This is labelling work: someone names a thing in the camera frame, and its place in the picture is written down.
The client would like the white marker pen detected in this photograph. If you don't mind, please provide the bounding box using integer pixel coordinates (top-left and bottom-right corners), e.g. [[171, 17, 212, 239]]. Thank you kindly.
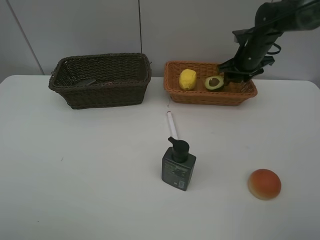
[[166, 111, 179, 140]]

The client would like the yellow lemon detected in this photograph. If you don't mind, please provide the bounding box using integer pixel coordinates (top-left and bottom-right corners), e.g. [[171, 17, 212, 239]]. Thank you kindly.
[[179, 69, 197, 91]]

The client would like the halved avocado with pit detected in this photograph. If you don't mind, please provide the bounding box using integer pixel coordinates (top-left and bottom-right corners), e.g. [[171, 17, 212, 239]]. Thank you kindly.
[[204, 75, 224, 92]]

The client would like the dark brown wicker basket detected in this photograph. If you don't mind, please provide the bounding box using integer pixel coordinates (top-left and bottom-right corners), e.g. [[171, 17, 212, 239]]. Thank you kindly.
[[48, 53, 152, 110]]

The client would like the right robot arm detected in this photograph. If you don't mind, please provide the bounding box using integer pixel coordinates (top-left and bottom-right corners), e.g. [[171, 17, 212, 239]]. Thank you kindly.
[[218, 0, 320, 85]]

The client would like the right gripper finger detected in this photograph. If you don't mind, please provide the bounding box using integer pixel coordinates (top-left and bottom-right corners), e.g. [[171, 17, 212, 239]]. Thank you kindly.
[[224, 72, 243, 85]]

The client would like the black whiteboard eraser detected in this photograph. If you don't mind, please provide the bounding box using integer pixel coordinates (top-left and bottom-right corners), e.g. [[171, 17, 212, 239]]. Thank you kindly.
[[75, 79, 96, 87]]

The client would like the orange wicker basket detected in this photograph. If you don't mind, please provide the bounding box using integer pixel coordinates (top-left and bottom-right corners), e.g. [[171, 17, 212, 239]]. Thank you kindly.
[[163, 61, 258, 106]]

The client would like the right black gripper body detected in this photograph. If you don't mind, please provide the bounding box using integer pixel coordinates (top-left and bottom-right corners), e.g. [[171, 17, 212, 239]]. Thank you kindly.
[[218, 27, 283, 82]]

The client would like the pink bottle white cap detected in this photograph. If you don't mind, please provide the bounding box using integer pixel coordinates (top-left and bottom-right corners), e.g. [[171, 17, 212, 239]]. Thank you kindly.
[[100, 81, 120, 85]]

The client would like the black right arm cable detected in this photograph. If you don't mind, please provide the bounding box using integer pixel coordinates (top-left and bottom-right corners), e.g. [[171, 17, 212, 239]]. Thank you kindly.
[[232, 0, 318, 68]]

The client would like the dark green pump bottle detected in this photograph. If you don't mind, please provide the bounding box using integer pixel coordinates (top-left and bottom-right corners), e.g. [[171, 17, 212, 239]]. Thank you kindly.
[[161, 136, 197, 191]]

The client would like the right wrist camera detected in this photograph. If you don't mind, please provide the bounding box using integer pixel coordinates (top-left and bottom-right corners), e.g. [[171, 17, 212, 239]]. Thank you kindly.
[[232, 29, 252, 45]]

